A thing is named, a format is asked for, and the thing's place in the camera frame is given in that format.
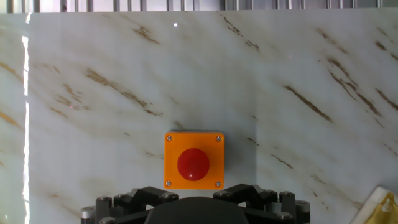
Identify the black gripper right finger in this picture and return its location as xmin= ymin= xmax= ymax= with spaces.
xmin=213 ymin=183 xmax=312 ymax=224

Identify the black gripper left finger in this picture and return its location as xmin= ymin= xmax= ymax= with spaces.
xmin=80 ymin=185 xmax=180 ymax=224

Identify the white napkin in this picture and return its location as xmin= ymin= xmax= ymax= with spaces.
xmin=350 ymin=185 xmax=393 ymax=224

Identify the orange box with red button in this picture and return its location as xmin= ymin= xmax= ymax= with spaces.
xmin=164 ymin=130 xmax=225 ymax=190

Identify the gold tissue pack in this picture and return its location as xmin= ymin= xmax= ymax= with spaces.
xmin=363 ymin=191 xmax=398 ymax=224

